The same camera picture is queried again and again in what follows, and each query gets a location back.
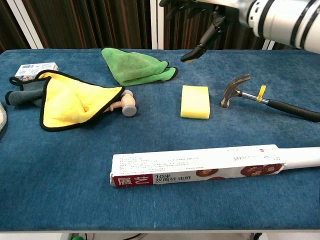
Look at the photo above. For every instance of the long baking paper box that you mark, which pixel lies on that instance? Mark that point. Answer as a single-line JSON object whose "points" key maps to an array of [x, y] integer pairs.
{"points": [[190, 165]]}

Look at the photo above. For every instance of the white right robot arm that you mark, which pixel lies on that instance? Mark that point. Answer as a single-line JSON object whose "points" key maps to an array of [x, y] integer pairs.
{"points": [[282, 17]]}

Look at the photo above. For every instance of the white paper roll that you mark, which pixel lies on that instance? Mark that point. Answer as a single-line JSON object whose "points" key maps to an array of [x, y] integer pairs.
{"points": [[302, 156]]}

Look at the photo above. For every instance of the yellow grey microfibre cloth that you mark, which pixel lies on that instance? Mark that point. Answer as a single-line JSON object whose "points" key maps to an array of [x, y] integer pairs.
{"points": [[67, 105]]}

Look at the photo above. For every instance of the pink dish cloth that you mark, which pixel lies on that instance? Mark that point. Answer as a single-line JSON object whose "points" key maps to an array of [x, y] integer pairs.
{"points": [[2, 117]]}

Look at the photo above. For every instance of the yellow green sponge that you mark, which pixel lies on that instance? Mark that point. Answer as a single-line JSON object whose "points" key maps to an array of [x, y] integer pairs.
{"points": [[195, 101]]}

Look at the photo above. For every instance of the green microfibre cloth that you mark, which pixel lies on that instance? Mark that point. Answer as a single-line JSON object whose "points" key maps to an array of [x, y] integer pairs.
{"points": [[132, 66]]}

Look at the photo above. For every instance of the white partition frame post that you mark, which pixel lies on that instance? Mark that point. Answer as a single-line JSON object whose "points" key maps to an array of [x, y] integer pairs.
{"points": [[268, 45], [27, 25], [156, 27]]}

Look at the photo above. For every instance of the small white printed box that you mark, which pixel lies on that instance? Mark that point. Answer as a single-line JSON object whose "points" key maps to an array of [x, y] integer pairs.
{"points": [[35, 68]]}

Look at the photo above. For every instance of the blue felt table cover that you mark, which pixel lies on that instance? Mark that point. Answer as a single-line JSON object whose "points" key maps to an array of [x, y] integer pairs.
{"points": [[75, 170]]}

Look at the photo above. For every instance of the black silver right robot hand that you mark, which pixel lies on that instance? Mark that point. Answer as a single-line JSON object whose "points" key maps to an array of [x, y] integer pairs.
{"points": [[216, 22]]}

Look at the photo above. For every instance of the small wooden toy mallet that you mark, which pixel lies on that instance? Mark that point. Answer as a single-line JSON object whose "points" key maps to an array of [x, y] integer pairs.
{"points": [[128, 101]]}

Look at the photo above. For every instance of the dark pleated curtain panel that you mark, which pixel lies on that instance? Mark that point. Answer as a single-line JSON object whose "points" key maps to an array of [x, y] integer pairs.
{"points": [[95, 22], [180, 35], [10, 27]]}

